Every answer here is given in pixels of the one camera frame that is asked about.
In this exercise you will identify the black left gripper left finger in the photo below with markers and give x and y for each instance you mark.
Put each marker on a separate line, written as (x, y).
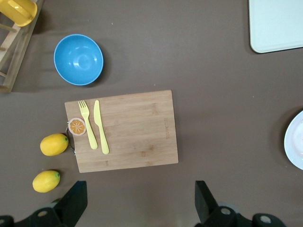
(73, 203)

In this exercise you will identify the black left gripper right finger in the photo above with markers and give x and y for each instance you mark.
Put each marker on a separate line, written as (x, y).
(204, 205)

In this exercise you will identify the white round plate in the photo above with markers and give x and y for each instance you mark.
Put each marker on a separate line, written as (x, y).
(296, 142)

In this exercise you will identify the yellow lemon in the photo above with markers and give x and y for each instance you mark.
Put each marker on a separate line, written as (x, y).
(46, 181)
(54, 144)

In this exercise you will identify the toy orange slice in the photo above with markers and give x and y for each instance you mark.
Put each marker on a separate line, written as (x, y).
(77, 126)

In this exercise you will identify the yellow plastic fork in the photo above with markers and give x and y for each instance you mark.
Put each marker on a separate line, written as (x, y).
(88, 125)

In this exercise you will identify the yellow plastic knife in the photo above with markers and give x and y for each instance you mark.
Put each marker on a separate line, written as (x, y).
(99, 125)

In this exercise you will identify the bamboo cutting board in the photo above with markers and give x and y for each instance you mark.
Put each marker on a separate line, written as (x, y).
(137, 130)

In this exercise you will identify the blue bowl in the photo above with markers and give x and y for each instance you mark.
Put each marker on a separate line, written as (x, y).
(78, 59)

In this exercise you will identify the wooden cup rack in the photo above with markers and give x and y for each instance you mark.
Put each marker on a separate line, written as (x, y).
(14, 54)

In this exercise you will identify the cream tray with bear print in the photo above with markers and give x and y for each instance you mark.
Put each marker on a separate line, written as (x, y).
(277, 23)

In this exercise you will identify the yellow cup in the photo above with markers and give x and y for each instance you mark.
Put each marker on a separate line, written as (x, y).
(16, 11)

